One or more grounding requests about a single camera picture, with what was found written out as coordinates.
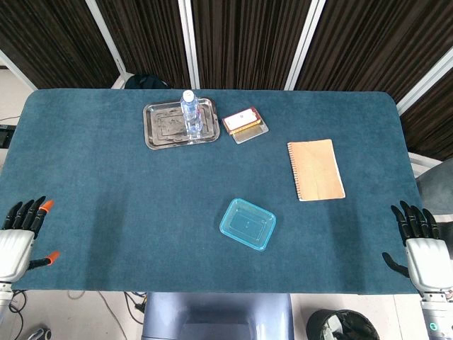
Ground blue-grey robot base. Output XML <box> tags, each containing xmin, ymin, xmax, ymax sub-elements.
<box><xmin>141</xmin><ymin>292</ymin><xmax>295</xmax><ymax>340</ymax></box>

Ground stainless steel tray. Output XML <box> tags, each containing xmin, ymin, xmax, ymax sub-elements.
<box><xmin>142</xmin><ymin>98</ymin><xmax>221</xmax><ymax>151</ymax></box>

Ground clear plastic water bottle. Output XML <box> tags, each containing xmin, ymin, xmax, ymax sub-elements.
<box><xmin>180</xmin><ymin>89</ymin><xmax>204</xmax><ymax>140</ymax></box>

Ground black floor cable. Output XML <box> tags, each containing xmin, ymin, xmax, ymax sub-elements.
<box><xmin>123</xmin><ymin>290</ymin><xmax>148</xmax><ymax>315</ymax></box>

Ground black bag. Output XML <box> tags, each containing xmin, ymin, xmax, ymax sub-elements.
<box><xmin>124</xmin><ymin>73</ymin><xmax>171</xmax><ymax>90</ymax></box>

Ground grey chair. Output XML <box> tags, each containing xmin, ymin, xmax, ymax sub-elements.
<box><xmin>415</xmin><ymin>161</ymin><xmax>453</xmax><ymax>217</ymax></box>

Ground black grey caster wheel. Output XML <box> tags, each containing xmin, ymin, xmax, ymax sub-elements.
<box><xmin>28</xmin><ymin>327</ymin><xmax>52</xmax><ymax>340</ymax></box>

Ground transparent blue plastic lid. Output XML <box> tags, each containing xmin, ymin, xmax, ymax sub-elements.
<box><xmin>219</xmin><ymin>198</ymin><xmax>277</xmax><ymax>252</ymax></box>

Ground left silver hand orange fingertips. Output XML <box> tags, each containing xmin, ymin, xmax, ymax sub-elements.
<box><xmin>0</xmin><ymin>195</ymin><xmax>61</xmax><ymax>284</ymax></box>

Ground dark slatted partition panel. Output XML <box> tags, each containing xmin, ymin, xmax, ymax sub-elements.
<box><xmin>178</xmin><ymin>0</ymin><xmax>326</xmax><ymax>91</ymax></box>
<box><xmin>95</xmin><ymin>0</ymin><xmax>199</xmax><ymax>89</ymax></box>
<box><xmin>396</xmin><ymin>56</ymin><xmax>453</xmax><ymax>162</ymax></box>
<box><xmin>286</xmin><ymin>0</ymin><xmax>453</xmax><ymax>107</ymax></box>
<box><xmin>0</xmin><ymin>0</ymin><xmax>127</xmax><ymax>89</ymax></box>

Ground brown spiral notebook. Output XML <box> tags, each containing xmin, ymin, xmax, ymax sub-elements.
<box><xmin>287</xmin><ymin>139</ymin><xmax>346</xmax><ymax>203</ymax></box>

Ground red yellow white-topped box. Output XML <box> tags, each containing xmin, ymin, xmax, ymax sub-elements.
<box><xmin>222</xmin><ymin>107</ymin><xmax>263</xmax><ymax>135</ymax></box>

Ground teal table cloth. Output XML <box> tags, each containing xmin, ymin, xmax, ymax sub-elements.
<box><xmin>0</xmin><ymin>88</ymin><xmax>425</xmax><ymax>295</ymax></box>

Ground black trash bin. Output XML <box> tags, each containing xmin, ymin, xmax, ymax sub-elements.
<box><xmin>306</xmin><ymin>309</ymin><xmax>380</xmax><ymax>340</ymax></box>

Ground black box device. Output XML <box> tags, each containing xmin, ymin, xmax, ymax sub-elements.
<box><xmin>0</xmin><ymin>123</ymin><xmax>16</xmax><ymax>149</ymax></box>

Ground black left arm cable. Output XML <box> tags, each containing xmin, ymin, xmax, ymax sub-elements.
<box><xmin>6</xmin><ymin>289</ymin><xmax>29</xmax><ymax>340</ymax></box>

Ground clear plastic container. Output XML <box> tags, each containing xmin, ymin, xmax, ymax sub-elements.
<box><xmin>225</xmin><ymin>204</ymin><xmax>273</xmax><ymax>248</ymax></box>

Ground right silver hand black fingers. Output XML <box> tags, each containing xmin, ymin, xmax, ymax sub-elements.
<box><xmin>382</xmin><ymin>200</ymin><xmax>449</xmax><ymax>294</ymax></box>

